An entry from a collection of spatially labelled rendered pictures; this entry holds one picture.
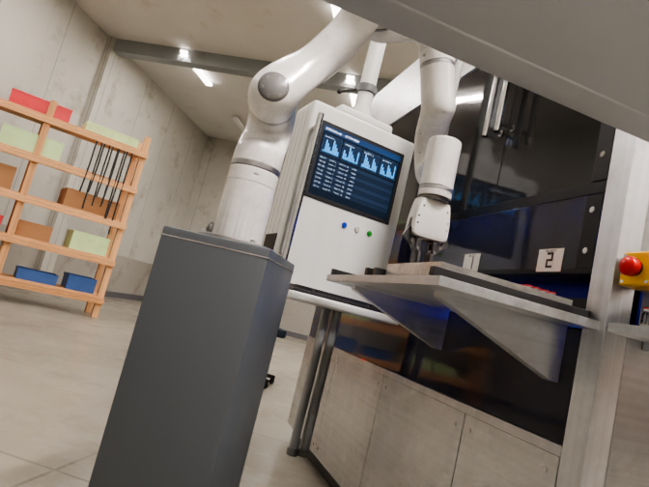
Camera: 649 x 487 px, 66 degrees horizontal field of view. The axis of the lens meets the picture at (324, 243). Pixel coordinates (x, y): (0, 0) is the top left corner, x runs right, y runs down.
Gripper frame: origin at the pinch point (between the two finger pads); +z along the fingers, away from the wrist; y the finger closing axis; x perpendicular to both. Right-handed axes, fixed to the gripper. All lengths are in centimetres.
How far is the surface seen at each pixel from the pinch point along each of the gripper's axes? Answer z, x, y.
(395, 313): 13.2, -33.2, -12.6
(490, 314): 10.2, 16.8, -9.9
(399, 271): 4.2, 1.8, 6.2
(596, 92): 9, 98, 48
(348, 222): -19, -75, -5
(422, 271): 4.3, 13.2, 6.3
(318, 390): 49, -87, -13
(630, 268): -4.4, 33.7, -27.8
